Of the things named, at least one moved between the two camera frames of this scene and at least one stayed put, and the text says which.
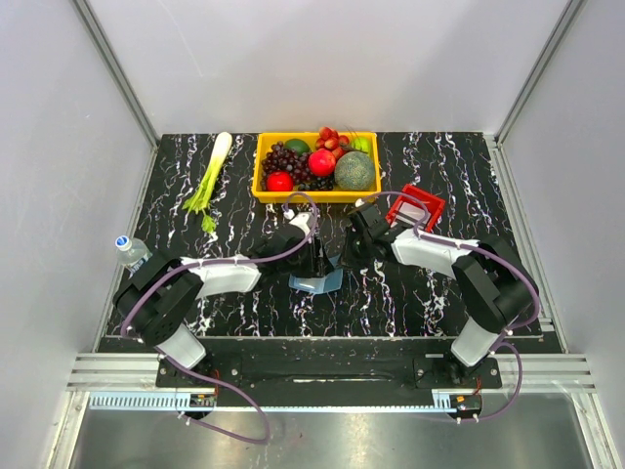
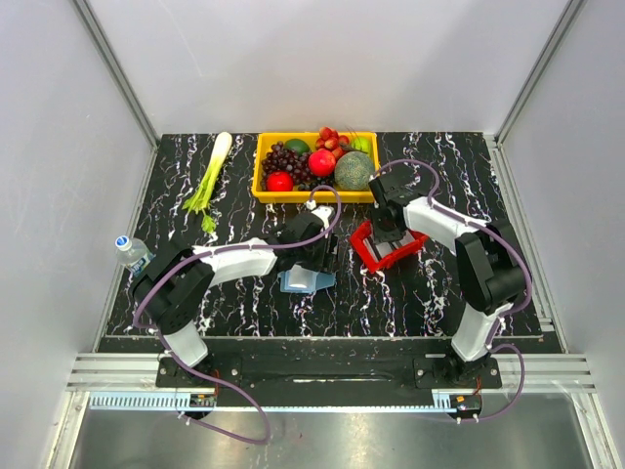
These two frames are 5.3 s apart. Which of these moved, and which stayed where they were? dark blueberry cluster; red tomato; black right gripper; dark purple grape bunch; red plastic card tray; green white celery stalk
Moved: black right gripper; red plastic card tray
Stayed: dark blueberry cluster; dark purple grape bunch; red tomato; green white celery stalk
